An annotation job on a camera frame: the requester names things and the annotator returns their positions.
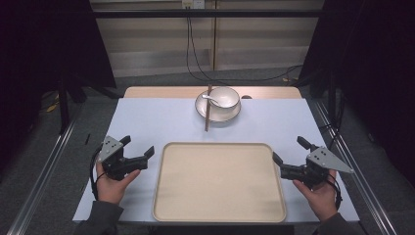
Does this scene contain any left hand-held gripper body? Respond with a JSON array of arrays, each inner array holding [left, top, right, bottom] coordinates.
[[97, 135, 150, 181]]

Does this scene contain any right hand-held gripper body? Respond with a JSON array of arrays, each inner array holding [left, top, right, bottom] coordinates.
[[279, 145, 355, 190]]

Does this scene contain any person's left hand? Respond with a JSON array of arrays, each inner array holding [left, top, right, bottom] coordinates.
[[95, 162, 142, 206]]

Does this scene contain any person's right hand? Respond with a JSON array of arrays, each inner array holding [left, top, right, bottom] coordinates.
[[292, 169, 341, 223]]

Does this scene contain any pale blue table mat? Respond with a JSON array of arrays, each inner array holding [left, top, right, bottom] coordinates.
[[71, 97, 360, 224]]

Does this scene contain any beige plastic tray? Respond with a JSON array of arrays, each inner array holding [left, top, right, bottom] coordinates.
[[152, 141, 288, 224]]

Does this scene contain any black metal stand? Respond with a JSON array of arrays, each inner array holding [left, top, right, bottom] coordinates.
[[58, 72, 71, 135]]

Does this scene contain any white ceramic plate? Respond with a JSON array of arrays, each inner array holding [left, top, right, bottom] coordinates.
[[194, 91, 243, 123]]

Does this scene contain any brown wooden chopstick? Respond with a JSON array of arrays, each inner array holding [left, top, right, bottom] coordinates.
[[206, 83, 213, 132], [204, 83, 211, 133]]

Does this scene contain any white ceramic spoon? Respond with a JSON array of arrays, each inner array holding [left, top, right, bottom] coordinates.
[[201, 93, 224, 108]]

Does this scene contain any white ceramic bowl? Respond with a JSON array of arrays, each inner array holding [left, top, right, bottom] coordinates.
[[208, 85, 242, 110]]

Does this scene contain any black curtain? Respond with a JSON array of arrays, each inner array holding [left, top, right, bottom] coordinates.
[[298, 0, 415, 187], [0, 0, 116, 170]]

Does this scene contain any black horizontal bar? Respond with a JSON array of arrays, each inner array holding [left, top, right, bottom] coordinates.
[[92, 9, 327, 19]]

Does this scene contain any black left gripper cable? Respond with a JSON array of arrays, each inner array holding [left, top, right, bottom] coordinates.
[[89, 145, 107, 201]]

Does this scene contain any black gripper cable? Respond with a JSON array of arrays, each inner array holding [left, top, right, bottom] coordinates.
[[89, 145, 107, 201], [326, 172, 343, 210]]

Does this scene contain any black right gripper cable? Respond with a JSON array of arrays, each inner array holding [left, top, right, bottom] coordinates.
[[326, 172, 343, 210]]

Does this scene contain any metal floor rail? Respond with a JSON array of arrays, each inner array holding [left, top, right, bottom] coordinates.
[[312, 99, 399, 235], [6, 120, 77, 235]]

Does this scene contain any black wall cable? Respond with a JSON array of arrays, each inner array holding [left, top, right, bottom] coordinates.
[[188, 17, 304, 84], [185, 17, 229, 86]]

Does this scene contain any white wall socket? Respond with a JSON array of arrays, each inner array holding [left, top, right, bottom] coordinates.
[[181, 0, 206, 10]]

